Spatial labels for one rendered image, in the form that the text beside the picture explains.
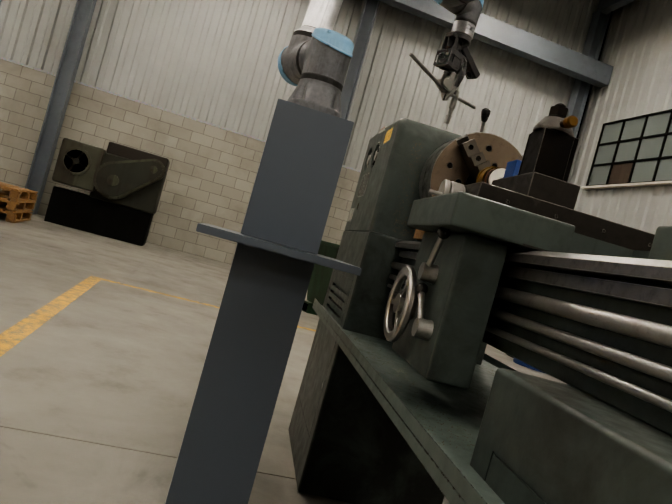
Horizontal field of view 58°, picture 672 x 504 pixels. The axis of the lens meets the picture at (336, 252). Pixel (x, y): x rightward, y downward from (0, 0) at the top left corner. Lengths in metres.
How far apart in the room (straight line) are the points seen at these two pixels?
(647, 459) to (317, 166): 1.13
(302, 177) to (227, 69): 10.44
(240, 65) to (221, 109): 0.89
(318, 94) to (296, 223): 0.34
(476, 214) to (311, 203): 0.59
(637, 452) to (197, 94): 11.43
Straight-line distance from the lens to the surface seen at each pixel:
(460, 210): 1.03
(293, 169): 1.53
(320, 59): 1.63
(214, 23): 12.13
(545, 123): 1.30
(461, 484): 0.76
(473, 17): 2.17
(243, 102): 11.80
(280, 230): 1.52
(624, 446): 0.62
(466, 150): 1.82
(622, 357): 0.78
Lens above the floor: 0.77
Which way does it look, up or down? level
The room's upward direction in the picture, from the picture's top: 16 degrees clockwise
